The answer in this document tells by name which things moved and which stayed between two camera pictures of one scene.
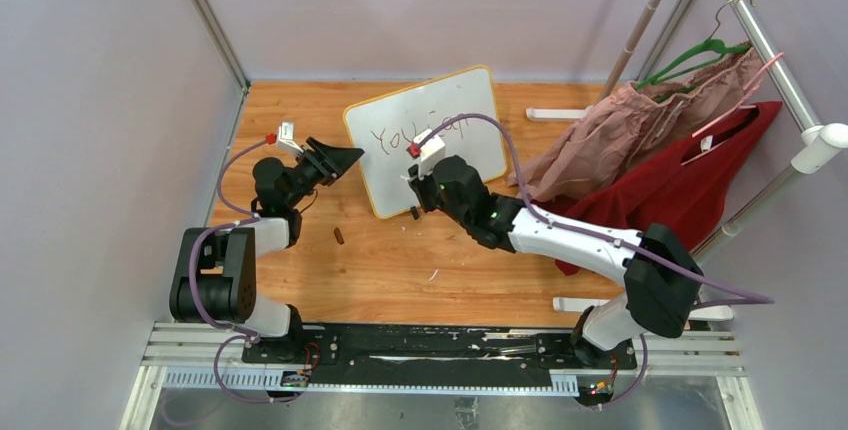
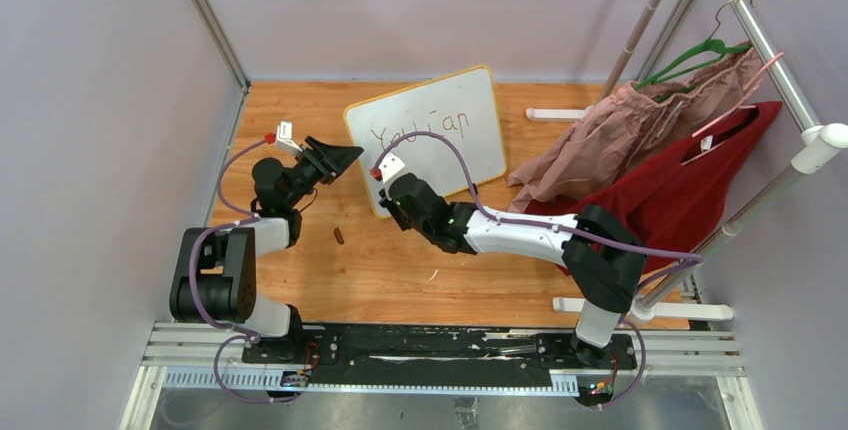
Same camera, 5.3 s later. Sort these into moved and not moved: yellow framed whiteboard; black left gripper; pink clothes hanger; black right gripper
Moved: black right gripper
Not moved: yellow framed whiteboard; pink clothes hanger; black left gripper
